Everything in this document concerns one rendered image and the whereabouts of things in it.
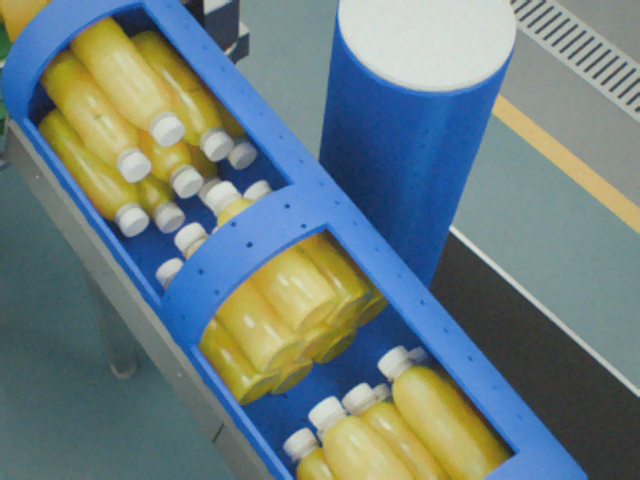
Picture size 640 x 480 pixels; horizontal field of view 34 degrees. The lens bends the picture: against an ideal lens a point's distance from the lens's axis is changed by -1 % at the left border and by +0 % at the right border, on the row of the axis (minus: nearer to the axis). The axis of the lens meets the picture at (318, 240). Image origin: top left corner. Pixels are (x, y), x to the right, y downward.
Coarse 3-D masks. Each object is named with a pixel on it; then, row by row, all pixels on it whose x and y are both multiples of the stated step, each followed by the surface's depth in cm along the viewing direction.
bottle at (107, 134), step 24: (48, 72) 142; (72, 72) 141; (48, 96) 144; (72, 96) 140; (96, 96) 139; (72, 120) 140; (96, 120) 138; (120, 120) 138; (96, 144) 138; (120, 144) 137
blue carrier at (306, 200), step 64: (64, 0) 135; (128, 0) 137; (192, 64) 134; (256, 128) 130; (320, 192) 127; (128, 256) 132; (192, 256) 122; (256, 256) 120; (384, 256) 124; (192, 320) 123; (384, 320) 140; (448, 320) 123; (320, 384) 142; (256, 448) 123
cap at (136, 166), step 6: (132, 156) 137; (138, 156) 137; (144, 156) 138; (126, 162) 137; (132, 162) 137; (138, 162) 137; (144, 162) 137; (120, 168) 138; (126, 168) 137; (132, 168) 136; (138, 168) 137; (144, 168) 138; (150, 168) 139; (126, 174) 137; (132, 174) 138; (138, 174) 139; (144, 174) 139; (132, 180) 139
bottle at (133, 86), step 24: (96, 24) 139; (72, 48) 140; (96, 48) 137; (120, 48) 137; (96, 72) 137; (120, 72) 136; (144, 72) 136; (120, 96) 135; (144, 96) 134; (168, 96) 136; (144, 120) 135
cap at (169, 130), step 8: (160, 120) 134; (168, 120) 134; (176, 120) 135; (160, 128) 134; (168, 128) 134; (176, 128) 135; (160, 136) 134; (168, 136) 135; (176, 136) 136; (160, 144) 135; (168, 144) 136
